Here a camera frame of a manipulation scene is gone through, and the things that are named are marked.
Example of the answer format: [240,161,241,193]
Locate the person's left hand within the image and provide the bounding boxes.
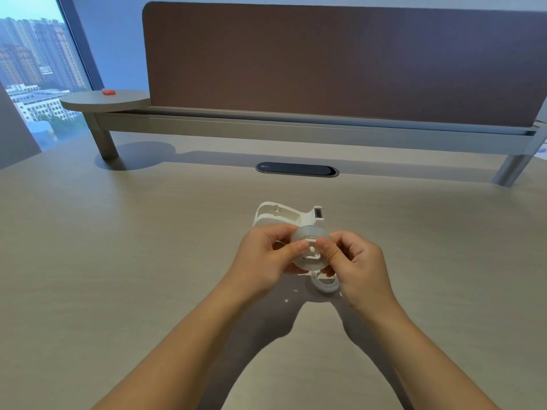
[224,224,309,309]

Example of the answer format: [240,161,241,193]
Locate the person's right hand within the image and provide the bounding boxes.
[317,230,397,315]

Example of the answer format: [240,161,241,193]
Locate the clear adhesive tape roll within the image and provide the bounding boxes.
[290,224,335,274]

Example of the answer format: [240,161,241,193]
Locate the person's right forearm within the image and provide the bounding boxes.
[341,294,501,410]

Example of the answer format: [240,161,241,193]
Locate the person's left forearm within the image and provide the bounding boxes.
[91,275,301,410]

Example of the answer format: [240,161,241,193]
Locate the white tape dispenser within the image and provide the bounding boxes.
[252,202,324,236]

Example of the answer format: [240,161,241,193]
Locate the brown desk partition screen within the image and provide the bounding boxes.
[142,1,547,128]

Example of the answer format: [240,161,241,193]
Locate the round grey shelf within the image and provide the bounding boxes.
[60,89,152,114]

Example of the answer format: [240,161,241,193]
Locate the white plastic tape core ring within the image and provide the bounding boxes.
[309,271,342,298]

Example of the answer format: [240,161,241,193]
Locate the black oval cable grommet cover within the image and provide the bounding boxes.
[256,162,340,178]

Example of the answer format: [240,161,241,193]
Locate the grey metal desk rail frame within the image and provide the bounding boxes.
[82,105,547,187]

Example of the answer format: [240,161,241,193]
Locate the dark window frame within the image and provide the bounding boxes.
[55,0,106,93]

